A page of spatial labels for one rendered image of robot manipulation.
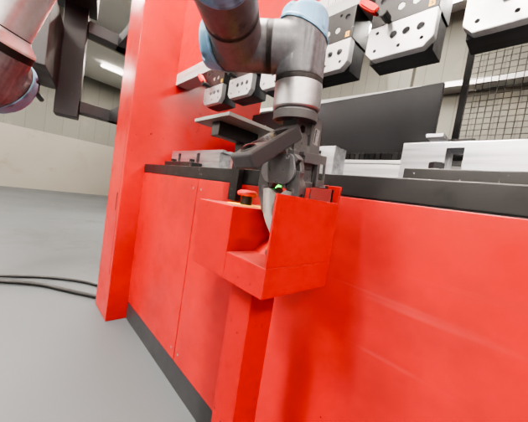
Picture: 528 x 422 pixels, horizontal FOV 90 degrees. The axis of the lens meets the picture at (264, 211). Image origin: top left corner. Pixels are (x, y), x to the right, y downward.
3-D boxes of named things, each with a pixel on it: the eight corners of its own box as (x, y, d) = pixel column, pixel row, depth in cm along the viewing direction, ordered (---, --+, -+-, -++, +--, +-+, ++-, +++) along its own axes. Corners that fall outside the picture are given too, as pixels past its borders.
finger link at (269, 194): (294, 239, 47) (300, 188, 46) (271, 243, 43) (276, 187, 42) (282, 236, 50) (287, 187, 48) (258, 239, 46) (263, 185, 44)
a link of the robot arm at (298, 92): (302, 72, 37) (262, 84, 43) (298, 105, 37) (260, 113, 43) (332, 88, 42) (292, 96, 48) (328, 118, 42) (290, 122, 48)
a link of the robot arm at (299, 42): (276, 24, 45) (327, 27, 44) (271, 91, 46) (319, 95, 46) (276, -9, 37) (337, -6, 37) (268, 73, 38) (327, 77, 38)
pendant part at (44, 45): (32, 83, 153) (38, 19, 151) (58, 90, 160) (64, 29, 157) (9, 54, 115) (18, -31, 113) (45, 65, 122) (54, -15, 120)
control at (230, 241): (191, 259, 51) (204, 167, 50) (253, 255, 62) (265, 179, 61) (260, 301, 36) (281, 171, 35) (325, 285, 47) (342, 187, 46)
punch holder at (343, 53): (302, 79, 81) (310, 23, 80) (318, 90, 87) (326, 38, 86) (345, 66, 70) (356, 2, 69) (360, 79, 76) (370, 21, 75)
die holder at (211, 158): (169, 167, 148) (172, 151, 148) (179, 170, 152) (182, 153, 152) (219, 172, 112) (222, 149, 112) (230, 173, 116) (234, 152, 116)
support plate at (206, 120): (194, 121, 79) (194, 118, 79) (258, 143, 97) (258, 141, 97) (229, 115, 66) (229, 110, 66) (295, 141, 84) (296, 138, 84)
